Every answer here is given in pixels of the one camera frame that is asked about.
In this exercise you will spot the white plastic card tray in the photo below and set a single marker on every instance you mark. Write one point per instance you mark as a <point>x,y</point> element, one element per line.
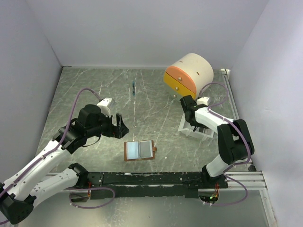
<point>202,134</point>

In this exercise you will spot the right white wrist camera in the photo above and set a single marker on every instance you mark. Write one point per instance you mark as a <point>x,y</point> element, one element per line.
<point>203,101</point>

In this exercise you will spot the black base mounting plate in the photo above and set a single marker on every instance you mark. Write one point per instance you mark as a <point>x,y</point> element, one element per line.
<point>152,184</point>

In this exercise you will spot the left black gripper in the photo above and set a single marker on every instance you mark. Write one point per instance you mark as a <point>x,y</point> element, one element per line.
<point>118,131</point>

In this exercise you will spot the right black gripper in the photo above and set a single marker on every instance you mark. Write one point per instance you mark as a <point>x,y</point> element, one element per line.
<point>194,124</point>

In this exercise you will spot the cream mini drawer cabinet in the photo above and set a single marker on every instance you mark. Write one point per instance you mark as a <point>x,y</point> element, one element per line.
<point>188,76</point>

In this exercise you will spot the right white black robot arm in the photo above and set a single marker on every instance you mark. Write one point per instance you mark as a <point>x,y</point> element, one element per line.
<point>235,145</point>

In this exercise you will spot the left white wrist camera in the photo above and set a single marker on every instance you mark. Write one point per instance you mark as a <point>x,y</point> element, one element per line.
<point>105,105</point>

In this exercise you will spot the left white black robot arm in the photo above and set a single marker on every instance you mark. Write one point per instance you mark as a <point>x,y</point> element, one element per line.
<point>25,190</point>

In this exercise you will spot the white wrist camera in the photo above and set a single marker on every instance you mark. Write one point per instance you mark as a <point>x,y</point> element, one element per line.
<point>203,101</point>
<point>105,105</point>

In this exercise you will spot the brown leather card holder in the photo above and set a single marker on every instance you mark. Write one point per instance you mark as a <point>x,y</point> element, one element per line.
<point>139,150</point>

